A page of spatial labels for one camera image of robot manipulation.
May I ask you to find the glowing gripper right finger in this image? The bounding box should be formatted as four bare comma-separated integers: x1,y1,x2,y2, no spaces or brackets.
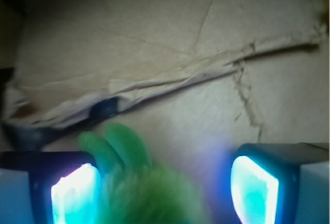
230,142,329,223

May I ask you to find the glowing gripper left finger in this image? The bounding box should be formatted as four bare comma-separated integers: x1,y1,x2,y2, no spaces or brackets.
1,151,101,223

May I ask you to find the green plush frog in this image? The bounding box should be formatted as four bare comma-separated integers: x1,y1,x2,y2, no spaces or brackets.
78,123,212,223

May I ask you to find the brown paper bag tray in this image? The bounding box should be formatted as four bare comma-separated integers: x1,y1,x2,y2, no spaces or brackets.
1,0,329,223

